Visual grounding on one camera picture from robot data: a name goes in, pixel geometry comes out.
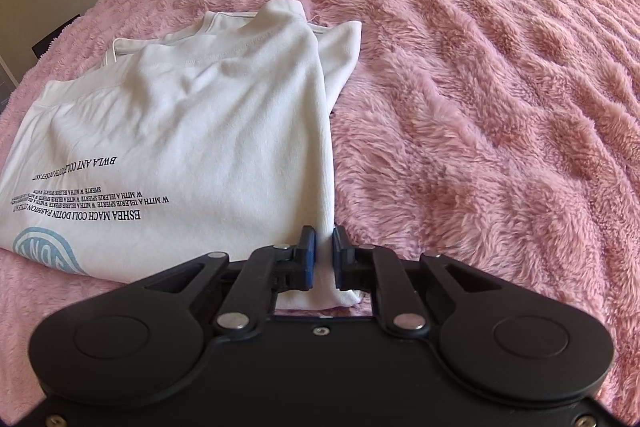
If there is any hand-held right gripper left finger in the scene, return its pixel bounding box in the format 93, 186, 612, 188
139, 224, 318, 340

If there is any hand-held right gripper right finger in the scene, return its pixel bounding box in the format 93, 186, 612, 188
331, 224, 506, 340

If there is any white printed sweatshirt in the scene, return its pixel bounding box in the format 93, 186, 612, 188
0, 0, 363, 312

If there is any pink fluffy blanket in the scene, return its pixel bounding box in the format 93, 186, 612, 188
0, 0, 640, 418

